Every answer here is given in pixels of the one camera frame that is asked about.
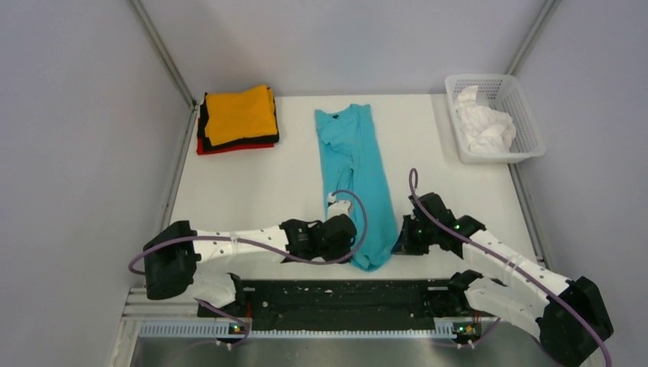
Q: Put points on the white crumpled shirt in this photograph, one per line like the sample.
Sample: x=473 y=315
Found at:
x=486 y=130

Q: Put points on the teal polo shirt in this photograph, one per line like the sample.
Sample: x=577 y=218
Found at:
x=350 y=159

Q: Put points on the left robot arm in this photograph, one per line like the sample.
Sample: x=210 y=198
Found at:
x=182 y=260

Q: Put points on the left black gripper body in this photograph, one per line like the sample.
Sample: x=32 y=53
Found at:
x=330 y=253

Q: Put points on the white plastic basket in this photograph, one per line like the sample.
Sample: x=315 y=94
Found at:
x=503 y=93

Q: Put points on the white cable duct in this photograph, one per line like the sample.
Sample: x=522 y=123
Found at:
x=220 y=330

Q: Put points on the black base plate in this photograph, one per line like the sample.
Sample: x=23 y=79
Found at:
x=354 y=306

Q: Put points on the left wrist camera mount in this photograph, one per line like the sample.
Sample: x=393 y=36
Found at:
x=337 y=207

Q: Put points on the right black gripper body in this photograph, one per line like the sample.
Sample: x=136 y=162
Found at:
x=422 y=236

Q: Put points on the orange folded shirt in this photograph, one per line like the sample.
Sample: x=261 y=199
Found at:
x=240 y=115

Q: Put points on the red folded shirt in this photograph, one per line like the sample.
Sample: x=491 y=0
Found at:
x=204 y=146

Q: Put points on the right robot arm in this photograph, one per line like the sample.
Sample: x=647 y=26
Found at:
x=567 y=317

